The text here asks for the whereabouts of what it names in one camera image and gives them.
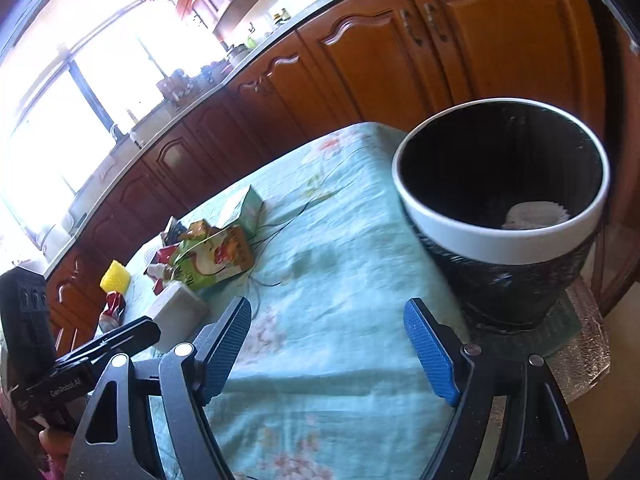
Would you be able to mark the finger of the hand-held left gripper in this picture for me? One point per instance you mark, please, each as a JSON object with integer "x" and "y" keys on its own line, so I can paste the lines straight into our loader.
{"x": 125, "y": 332}

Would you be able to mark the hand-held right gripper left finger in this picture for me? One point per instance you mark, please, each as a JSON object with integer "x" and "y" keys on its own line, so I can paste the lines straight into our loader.
{"x": 227, "y": 345}

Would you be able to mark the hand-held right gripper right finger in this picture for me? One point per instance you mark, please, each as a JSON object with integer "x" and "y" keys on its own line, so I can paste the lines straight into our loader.
{"x": 432, "y": 355}

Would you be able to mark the crushed red can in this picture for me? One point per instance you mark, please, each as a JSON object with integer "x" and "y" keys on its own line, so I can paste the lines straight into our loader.
{"x": 112, "y": 310}

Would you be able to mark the yellow foam fruit net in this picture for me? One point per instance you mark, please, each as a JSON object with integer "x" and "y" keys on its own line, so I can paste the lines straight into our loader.
{"x": 116, "y": 277}

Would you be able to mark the white rectangular box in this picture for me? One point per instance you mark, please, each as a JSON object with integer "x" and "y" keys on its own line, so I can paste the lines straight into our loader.
{"x": 177, "y": 307}

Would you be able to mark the green juice carton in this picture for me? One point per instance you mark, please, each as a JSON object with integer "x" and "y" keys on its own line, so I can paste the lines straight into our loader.
{"x": 220, "y": 260}

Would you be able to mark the red white snack wrapper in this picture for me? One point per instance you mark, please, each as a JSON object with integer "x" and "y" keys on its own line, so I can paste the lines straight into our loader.
{"x": 167, "y": 254}

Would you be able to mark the dark snack wrapper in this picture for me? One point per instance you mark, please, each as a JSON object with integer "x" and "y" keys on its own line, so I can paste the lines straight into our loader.
{"x": 172, "y": 230}

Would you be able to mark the yellow orange snack wrapper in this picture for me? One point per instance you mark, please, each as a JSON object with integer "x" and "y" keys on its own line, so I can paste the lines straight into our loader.
{"x": 200, "y": 230}

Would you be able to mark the black white-rimmed trash bin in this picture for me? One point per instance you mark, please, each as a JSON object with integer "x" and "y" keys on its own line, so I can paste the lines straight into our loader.
{"x": 500, "y": 246}

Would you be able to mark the pale green paper box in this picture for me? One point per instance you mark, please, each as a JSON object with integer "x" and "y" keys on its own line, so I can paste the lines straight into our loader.
{"x": 245, "y": 210}

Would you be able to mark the person's left hand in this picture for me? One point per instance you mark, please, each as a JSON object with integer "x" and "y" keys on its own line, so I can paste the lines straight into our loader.
{"x": 52, "y": 446}

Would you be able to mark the teal floral tablecloth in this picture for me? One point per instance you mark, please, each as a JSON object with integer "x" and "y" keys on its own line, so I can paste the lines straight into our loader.
{"x": 340, "y": 260}

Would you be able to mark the silver foil mat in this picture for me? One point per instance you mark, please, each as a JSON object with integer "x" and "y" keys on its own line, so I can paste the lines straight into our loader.
{"x": 585, "y": 355}

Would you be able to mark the white pleated paper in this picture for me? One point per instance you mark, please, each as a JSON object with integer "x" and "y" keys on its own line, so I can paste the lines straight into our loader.
{"x": 535, "y": 212}

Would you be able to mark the kitchen window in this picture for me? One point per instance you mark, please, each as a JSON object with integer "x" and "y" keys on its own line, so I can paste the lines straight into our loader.
{"x": 100, "y": 85}

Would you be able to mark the row of wooden base cabinets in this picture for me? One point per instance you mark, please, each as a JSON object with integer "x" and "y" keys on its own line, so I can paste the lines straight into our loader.
{"x": 380, "y": 75}

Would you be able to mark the grey kitchen countertop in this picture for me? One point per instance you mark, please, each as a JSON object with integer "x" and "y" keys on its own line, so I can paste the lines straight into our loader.
{"x": 292, "y": 25}

